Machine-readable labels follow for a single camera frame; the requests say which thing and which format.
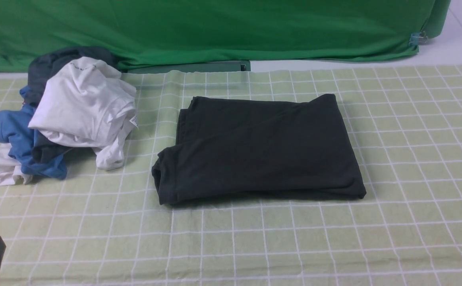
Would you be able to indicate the blue binder clip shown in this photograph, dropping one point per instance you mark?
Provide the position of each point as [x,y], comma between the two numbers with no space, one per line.
[417,39]

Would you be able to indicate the blue crumpled garment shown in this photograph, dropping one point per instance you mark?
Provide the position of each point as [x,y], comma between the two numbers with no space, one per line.
[28,150]

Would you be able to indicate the dark gray crumpled garment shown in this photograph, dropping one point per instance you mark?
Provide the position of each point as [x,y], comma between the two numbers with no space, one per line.
[43,68]

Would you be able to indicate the green backdrop cloth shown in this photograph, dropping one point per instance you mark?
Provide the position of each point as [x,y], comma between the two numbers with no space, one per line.
[143,33]

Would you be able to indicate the white crumpled shirt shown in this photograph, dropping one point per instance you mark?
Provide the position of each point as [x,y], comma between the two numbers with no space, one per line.
[88,105]

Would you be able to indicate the green checkered tablecloth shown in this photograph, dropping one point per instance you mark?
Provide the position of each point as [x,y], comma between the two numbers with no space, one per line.
[107,229]

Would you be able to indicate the white cloth under pile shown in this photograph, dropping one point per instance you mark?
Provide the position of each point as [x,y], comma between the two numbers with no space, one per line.
[10,169]

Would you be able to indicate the dark gray long-sleeved shirt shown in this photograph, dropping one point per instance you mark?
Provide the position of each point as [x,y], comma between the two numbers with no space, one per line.
[277,149]

